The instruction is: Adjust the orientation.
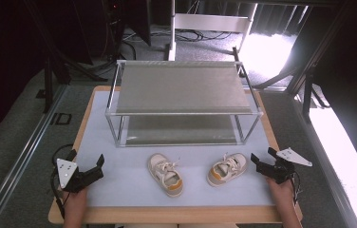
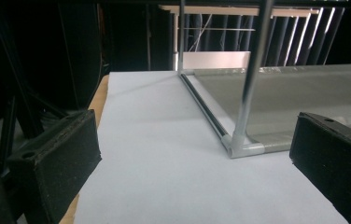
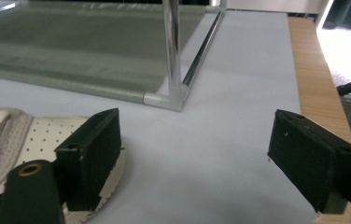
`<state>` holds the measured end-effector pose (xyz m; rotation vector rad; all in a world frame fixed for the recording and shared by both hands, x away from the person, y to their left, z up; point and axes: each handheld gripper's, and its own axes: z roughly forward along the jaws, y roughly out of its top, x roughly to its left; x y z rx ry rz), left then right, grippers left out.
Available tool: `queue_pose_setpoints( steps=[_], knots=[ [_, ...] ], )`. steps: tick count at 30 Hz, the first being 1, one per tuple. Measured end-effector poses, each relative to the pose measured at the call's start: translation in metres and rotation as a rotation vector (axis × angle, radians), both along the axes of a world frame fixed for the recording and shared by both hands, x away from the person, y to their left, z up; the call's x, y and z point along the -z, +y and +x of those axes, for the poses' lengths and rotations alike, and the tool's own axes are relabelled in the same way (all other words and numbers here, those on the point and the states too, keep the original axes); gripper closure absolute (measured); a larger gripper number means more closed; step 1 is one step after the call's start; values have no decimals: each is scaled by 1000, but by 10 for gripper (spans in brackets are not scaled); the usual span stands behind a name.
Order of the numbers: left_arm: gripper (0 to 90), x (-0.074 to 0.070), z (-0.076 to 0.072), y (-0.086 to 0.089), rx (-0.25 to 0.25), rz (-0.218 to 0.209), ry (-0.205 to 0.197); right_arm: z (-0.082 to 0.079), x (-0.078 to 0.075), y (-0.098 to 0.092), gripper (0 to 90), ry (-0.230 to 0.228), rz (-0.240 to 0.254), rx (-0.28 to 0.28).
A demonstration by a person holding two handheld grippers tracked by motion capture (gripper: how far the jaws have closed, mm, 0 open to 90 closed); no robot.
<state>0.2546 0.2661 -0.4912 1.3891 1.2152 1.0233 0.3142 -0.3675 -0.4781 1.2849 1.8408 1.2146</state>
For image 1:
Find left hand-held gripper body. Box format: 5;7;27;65
56;158;104;194

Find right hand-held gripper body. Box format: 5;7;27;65
255;146;313;185

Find beige child's shoe orange heel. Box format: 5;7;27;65
206;152;250;188
147;152;184;199

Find person's right hand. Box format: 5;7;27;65
266;177;295;204

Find person's left hand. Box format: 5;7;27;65
61;186;89;215

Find white table mat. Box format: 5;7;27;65
74;89;276;208

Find black metal stand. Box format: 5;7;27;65
255;0;353;123
24;0;108;114

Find two-tier grey shoe rack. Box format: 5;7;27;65
104;59;264;148

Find dark monitor panel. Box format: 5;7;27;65
125;0;153;48

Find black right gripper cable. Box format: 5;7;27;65
291;171;303;204

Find aluminium floor rail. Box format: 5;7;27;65
0;85;68;228

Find black floor cables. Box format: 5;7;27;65
149;28;235;43

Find white desk frame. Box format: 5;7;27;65
167;0;259;62

